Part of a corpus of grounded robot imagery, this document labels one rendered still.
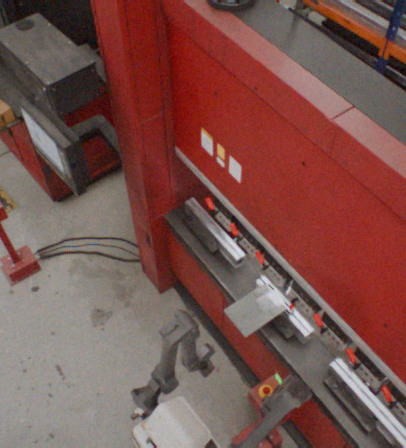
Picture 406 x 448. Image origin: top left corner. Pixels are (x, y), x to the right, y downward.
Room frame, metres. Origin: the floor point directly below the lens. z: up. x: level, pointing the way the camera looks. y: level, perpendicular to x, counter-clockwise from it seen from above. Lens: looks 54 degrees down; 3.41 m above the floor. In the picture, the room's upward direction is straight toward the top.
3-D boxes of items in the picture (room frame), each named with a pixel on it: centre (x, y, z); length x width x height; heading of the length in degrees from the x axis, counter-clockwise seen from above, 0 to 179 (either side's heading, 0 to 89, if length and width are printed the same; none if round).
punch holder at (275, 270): (1.34, -0.35, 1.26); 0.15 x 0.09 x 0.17; 36
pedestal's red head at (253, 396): (0.85, -0.33, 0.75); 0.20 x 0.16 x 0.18; 31
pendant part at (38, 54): (2.07, 0.73, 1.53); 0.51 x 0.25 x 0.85; 40
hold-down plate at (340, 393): (0.79, -0.67, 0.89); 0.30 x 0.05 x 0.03; 36
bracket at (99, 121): (2.22, 0.61, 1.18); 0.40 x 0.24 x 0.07; 36
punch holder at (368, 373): (0.85, -0.70, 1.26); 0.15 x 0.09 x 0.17; 36
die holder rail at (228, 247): (1.77, -0.05, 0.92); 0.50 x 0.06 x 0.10; 36
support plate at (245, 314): (1.23, -0.25, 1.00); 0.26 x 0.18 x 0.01; 126
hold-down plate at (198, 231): (1.77, 0.03, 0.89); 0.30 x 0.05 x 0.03; 36
